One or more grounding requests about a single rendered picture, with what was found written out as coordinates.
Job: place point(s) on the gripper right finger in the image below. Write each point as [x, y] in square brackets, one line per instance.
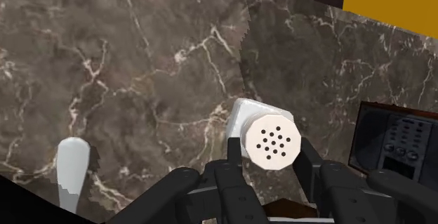
[349, 189]

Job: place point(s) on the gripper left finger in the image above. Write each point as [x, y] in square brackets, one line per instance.
[219, 189]

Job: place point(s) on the black microwave oven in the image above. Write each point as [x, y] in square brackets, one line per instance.
[393, 141]

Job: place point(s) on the white salt shaker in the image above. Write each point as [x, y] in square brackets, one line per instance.
[265, 132]

